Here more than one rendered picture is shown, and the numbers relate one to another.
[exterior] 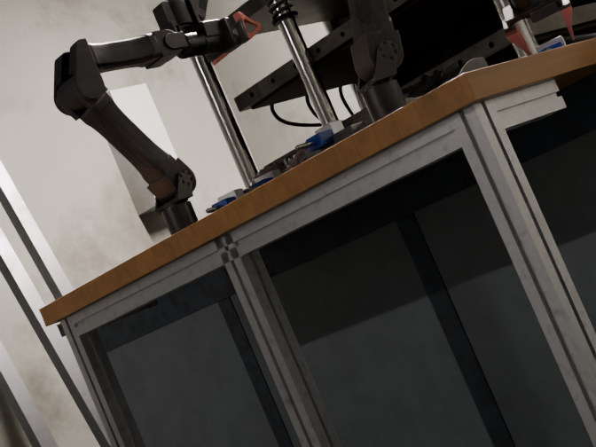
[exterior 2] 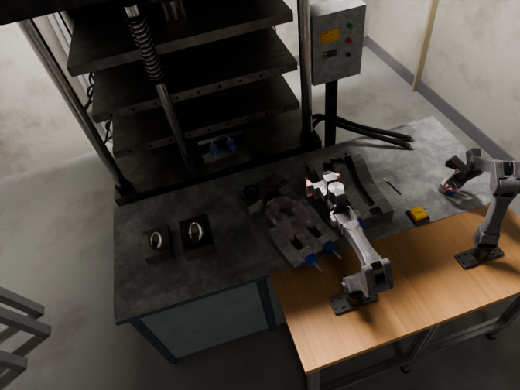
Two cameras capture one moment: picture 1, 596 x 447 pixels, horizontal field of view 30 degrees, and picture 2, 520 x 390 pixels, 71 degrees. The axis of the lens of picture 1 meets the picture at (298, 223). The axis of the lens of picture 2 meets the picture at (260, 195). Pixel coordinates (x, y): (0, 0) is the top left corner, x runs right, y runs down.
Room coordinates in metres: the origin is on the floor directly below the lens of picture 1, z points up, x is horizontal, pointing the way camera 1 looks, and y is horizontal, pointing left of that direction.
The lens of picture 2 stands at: (2.10, 0.92, 2.30)
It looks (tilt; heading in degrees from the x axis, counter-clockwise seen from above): 48 degrees down; 306
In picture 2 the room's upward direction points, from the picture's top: 11 degrees counter-clockwise
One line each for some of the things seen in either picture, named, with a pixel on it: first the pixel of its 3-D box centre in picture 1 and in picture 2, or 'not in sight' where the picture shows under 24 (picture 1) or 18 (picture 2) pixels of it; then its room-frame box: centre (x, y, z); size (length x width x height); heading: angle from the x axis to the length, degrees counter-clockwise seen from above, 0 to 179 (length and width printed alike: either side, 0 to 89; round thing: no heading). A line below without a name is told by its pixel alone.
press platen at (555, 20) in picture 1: (450, 89); (199, 96); (3.53, -0.61, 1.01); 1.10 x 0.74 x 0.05; 43
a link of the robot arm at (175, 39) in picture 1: (168, 29); (338, 204); (2.36, 0.09, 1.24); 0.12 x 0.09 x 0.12; 135
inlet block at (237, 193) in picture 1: (223, 207); (312, 261); (2.44, 0.14, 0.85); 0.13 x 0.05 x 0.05; 150
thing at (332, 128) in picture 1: (317, 141); (358, 224); (2.31, -0.11, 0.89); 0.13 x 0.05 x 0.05; 133
